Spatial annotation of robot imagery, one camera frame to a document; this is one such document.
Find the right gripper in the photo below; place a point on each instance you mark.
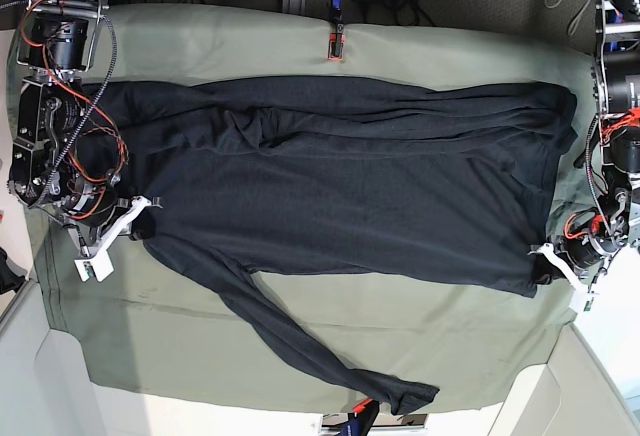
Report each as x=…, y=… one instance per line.
x=123, y=217

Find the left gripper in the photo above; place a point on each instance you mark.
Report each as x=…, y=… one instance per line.
x=583, y=252

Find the black long-sleeve T-shirt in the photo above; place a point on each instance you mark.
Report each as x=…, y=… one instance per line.
x=317, y=175

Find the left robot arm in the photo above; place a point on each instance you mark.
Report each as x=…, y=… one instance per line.
x=610, y=158

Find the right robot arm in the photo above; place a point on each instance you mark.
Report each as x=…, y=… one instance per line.
x=68, y=154

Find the green table cloth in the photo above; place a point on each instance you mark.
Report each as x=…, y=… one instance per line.
x=146, y=329

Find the orange black bottom clamp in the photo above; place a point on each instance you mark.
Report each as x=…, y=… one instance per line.
x=361, y=419

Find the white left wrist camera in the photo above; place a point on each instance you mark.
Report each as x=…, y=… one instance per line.
x=582, y=301

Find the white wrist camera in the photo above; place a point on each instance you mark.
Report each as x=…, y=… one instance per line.
x=582, y=301
x=98, y=267

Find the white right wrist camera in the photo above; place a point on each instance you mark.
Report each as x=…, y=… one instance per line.
x=98, y=267

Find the blue handled top clamp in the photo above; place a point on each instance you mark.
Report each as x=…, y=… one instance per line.
x=336, y=37

